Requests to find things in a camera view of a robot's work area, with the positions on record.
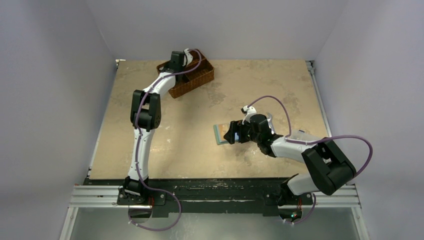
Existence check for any brown woven divided basket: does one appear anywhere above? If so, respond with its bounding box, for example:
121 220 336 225
152 58 215 99

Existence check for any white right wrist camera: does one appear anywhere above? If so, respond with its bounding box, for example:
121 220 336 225
241 105 257 125

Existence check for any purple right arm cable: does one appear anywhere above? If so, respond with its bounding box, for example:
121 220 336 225
241 95 374 226

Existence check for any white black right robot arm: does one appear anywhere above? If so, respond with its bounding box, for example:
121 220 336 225
223 114 357 206

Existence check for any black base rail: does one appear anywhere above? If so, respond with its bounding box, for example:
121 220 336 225
82 177 314 219

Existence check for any silver wrench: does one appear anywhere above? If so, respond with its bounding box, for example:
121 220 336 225
266 112 276 134

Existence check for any teal card holder wallet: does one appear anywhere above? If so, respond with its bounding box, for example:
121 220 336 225
213 123 230 145

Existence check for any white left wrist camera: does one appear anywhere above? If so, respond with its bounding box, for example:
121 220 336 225
183 48 194 67

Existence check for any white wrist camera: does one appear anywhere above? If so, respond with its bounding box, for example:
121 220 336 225
241 105 257 125
183 48 194 67

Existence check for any aluminium frame rail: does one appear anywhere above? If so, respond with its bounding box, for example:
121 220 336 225
59 185 118 240

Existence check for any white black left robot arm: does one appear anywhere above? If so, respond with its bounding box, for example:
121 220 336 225
121 48 193 205

